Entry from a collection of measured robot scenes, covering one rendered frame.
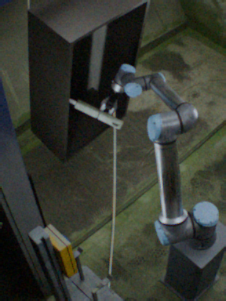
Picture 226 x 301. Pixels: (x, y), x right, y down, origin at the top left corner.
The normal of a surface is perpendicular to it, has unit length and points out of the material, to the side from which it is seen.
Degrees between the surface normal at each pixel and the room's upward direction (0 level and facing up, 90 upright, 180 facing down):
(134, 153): 0
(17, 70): 57
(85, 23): 12
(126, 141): 0
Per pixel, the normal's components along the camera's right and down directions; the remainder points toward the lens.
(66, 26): 0.10, -0.51
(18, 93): 0.55, 0.13
